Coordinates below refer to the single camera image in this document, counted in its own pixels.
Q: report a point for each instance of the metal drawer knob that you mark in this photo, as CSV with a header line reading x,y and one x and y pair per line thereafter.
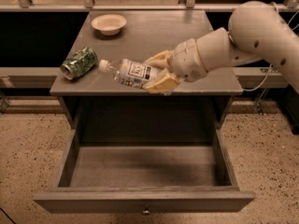
x,y
146,211

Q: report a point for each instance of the open grey top drawer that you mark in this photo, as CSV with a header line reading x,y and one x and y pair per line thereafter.
x,y
127,153

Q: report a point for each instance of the crushed green soda can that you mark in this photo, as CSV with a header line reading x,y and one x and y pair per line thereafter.
x,y
79,64

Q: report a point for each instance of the clear blue plastic bottle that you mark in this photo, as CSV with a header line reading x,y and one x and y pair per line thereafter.
x,y
129,73

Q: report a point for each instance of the white paper bowl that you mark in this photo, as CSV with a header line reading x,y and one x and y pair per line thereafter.
x,y
109,24

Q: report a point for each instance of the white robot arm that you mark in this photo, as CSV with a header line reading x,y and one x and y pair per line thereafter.
x,y
255,32

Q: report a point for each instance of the grey wooden cabinet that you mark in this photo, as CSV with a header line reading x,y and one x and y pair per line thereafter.
x,y
146,33

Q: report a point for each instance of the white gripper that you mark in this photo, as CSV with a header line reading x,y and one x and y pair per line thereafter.
x,y
187,60

